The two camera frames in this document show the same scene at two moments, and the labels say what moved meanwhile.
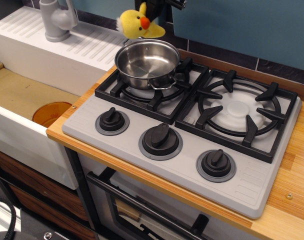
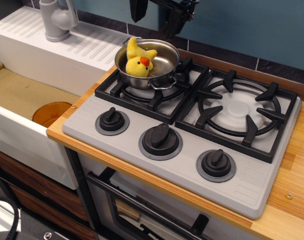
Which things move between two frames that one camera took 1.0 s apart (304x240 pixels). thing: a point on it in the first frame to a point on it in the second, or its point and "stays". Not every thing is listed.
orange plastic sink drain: [47, 114] stays
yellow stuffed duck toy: [136, 25] to [139, 63]
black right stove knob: [216, 166] stays
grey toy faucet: [58, 22] stays
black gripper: [153, 9] to [176, 17]
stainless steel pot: [147, 63] stays
